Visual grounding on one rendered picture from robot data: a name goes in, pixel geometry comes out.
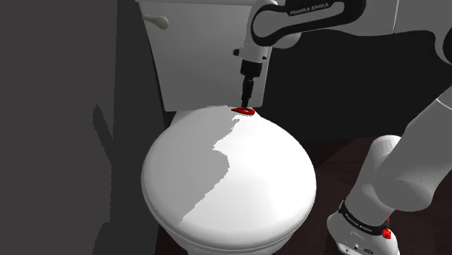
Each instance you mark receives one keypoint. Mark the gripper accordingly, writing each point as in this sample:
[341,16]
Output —
[250,68]

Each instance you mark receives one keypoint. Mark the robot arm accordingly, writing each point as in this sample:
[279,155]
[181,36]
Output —
[399,166]

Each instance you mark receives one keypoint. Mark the red teardrop-shaped tag with hole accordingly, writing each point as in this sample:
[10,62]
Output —
[243,111]

